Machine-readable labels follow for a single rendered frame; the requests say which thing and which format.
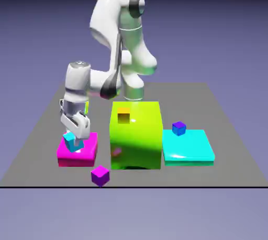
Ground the small purple cube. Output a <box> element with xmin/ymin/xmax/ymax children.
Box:
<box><xmin>91</xmin><ymin>165</ymin><xmax>110</xmax><ymax>188</ymax></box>

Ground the small cyan cube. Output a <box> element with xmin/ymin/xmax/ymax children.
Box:
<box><xmin>62</xmin><ymin>132</ymin><xmax>85</xmax><ymax>153</ymax></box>

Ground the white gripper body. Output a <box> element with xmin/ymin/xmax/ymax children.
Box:
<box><xmin>60</xmin><ymin>111</ymin><xmax>91</xmax><ymax>140</ymax></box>

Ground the large lime green box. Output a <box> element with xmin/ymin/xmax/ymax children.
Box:
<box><xmin>110</xmin><ymin>101</ymin><xmax>163</xmax><ymax>170</ymax></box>

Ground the large cyan box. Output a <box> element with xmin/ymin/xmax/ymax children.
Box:
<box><xmin>162</xmin><ymin>129</ymin><xmax>216</xmax><ymax>167</ymax></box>

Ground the large magenta box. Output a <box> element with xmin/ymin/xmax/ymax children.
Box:
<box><xmin>57</xmin><ymin>132</ymin><xmax>98</xmax><ymax>167</ymax></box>

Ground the small blue cube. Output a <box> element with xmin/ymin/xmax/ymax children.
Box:
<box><xmin>172</xmin><ymin>121</ymin><xmax>187</xmax><ymax>136</ymax></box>

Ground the small orange cube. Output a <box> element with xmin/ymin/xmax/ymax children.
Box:
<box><xmin>117</xmin><ymin>107</ymin><xmax>131</xmax><ymax>125</ymax></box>

